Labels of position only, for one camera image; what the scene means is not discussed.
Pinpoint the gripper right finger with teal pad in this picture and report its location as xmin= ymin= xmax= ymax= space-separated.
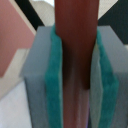
xmin=89 ymin=26 xmax=128 ymax=128

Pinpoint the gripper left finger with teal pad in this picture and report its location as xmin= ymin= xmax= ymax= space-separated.
xmin=21 ymin=26 xmax=63 ymax=128

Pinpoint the brown toy sausage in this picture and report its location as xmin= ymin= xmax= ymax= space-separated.
xmin=55 ymin=0 xmax=99 ymax=128

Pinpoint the brown toy stove board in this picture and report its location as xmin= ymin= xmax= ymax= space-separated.
xmin=0 ymin=0 xmax=36 ymax=77

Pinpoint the white woven placemat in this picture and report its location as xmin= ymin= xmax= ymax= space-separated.
xmin=0 ymin=49 xmax=34 ymax=128

